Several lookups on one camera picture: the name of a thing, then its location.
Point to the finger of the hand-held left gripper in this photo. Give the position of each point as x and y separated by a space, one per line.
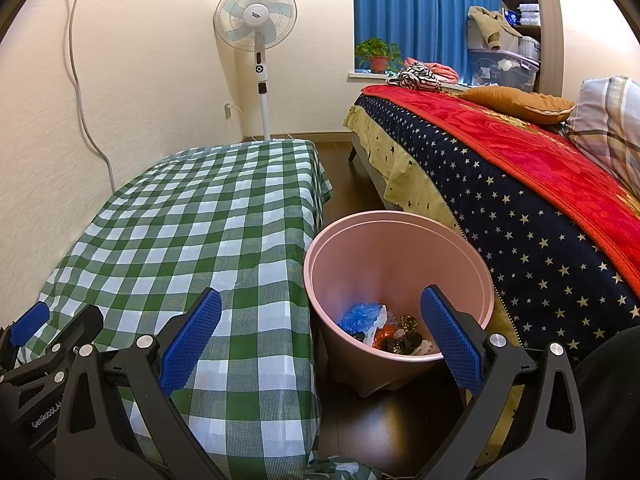
80 327
30 322

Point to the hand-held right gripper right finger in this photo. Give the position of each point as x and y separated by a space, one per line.
450 340

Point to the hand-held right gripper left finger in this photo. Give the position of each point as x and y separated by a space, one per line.
192 340

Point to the black bag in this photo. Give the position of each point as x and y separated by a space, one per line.
412 344

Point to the leopard print cloth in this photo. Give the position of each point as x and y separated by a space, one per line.
407 324

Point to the large orange plastic bag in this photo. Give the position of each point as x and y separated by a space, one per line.
382 334

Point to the white paper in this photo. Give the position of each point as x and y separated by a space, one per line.
376 324

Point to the blue plastic bag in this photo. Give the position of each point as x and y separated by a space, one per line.
360 315

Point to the pink plastic bin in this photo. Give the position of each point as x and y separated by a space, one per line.
390 260

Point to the green checked tablecloth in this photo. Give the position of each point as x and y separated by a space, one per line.
200 220

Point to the bed with starry navy sheet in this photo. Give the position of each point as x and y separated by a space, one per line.
500 220

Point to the red blanket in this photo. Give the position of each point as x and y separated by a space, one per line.
525 145

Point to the orange pillow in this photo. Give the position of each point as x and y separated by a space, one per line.
520 102

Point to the black and white striped cloth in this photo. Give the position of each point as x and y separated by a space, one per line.
417 79

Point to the plaid pillow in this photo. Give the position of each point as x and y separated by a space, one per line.
610 120

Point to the clear plastic storage box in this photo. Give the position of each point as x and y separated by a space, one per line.
500 72

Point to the white window sill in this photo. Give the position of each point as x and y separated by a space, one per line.
367 76

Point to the potted green plant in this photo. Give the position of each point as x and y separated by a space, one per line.
378 63

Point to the grey plastic storage box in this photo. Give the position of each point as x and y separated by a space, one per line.
530 47

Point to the beige jacket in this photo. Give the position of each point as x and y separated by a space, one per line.
487 22

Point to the wooden bookshelf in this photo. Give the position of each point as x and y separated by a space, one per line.
550 35

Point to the blue patterned box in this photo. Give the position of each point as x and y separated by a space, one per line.
511 18

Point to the blue curtain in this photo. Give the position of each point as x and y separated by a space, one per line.
425 10

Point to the stack of white boxes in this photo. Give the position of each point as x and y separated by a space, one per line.
529 15

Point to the white standing fan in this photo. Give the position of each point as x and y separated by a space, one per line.
255 10

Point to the white wall socket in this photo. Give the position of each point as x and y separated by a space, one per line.
228 111

